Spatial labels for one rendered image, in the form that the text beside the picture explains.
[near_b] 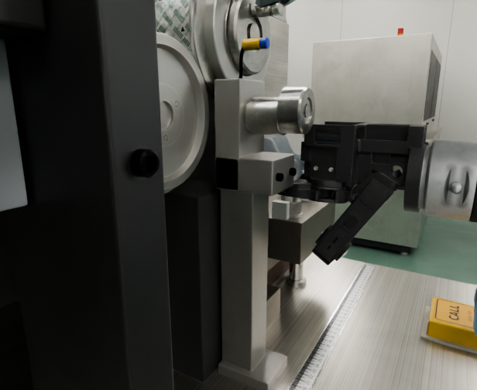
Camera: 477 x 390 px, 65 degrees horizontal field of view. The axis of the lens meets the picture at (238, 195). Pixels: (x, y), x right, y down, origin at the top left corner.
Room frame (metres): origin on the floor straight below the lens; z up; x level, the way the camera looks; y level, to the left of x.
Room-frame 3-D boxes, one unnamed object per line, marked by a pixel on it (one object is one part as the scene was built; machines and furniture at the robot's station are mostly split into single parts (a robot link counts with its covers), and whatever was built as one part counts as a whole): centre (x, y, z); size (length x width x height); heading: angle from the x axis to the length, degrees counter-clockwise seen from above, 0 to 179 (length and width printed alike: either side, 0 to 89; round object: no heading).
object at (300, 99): (0.33, -0.05, 1.18); 0.04 x 0.02 x 0.04; 150
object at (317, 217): (0.64, 0.05, 1.00); 0.40 x 0.16 x 0.06; 60
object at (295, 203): (0.51, -0.07, 1.05); 0.04 x 0.04 x 0.04
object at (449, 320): (0.42, -0.28, 0.91); 0.07 x 0.07 x 0.02; 60
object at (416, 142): (0.39, -0.13, 1.12); 0.12 x 0.08 x 0.09; 60
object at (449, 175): (0.35, -0.20, 1.11); 0.08 x 0.05 x 0.08; 150
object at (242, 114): (0.35, -0.02, 1.05); 0.06 x 0.05 x 0.31; 60
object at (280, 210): (0.49, -0.06, 1.04); 0.02 x 0.01 x 0.02; 60
